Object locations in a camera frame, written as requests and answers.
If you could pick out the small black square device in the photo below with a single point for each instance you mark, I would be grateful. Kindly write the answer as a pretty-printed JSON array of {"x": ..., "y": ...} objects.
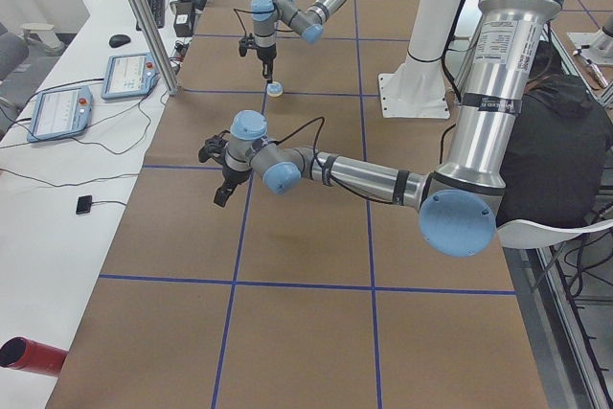
[{"x": 84, "y": 204}]

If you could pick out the white chair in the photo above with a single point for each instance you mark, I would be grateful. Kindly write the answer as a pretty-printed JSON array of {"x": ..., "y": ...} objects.
[{"x": 525, "y": 234}]

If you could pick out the near blue teach pendant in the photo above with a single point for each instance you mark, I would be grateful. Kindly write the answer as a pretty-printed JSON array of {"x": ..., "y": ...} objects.
[{"x": 60, "y": 113}]

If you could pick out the far blue teach pendant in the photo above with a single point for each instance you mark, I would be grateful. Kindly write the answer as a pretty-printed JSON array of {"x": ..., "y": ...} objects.
[{"x": 129, "y": 76}]

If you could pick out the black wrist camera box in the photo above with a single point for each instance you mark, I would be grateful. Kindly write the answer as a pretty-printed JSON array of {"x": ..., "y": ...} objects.
[
  {"x": 246, "y": 44},
  {"x": 213, "y": 149}
]

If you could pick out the blue teach pendant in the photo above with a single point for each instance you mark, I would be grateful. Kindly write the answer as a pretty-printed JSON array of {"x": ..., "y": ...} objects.
[
  {"x": 129, "y": 76},
  {"x": 60, "y": 113}
]

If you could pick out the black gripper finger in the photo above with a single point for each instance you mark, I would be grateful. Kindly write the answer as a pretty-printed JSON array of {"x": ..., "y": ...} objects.
[
  {"x": 223, "y": 193},
  {"x": 267, "y": 71}
]

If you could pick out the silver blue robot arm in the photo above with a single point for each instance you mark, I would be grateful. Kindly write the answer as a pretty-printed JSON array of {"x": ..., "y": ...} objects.
[
  {"x": 266, "y": 15},
  {"x": 458, "y": 199}
]

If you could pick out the red cylinder tube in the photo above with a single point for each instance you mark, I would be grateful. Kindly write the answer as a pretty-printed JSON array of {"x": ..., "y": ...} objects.
[{"x": 27, "y": 355}]

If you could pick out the small black box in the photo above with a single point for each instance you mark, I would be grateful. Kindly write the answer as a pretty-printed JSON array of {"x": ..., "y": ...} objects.
[{"x": 184, "y": 19}]

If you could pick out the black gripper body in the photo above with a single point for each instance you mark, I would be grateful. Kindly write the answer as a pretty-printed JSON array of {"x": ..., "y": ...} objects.
[
  {"x": 234, "y": 175},
  {"x": 265, "y": 54}
]

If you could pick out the black computer mouse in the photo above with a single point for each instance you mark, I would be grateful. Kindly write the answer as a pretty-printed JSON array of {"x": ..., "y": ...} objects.
[{"x": 118, "y": 40}]

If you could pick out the person in black jacket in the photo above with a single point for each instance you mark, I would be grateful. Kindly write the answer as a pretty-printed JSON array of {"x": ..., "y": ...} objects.
[{"x": 555, "y": 156}]

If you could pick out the aluminium frame post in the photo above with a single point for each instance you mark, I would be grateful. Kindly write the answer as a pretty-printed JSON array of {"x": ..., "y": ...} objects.
[{"x": 155, "y": 43}]

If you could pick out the black keyboard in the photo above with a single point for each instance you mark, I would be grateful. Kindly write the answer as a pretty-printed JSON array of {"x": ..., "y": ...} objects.
[{"x": 158, "y": 8}]

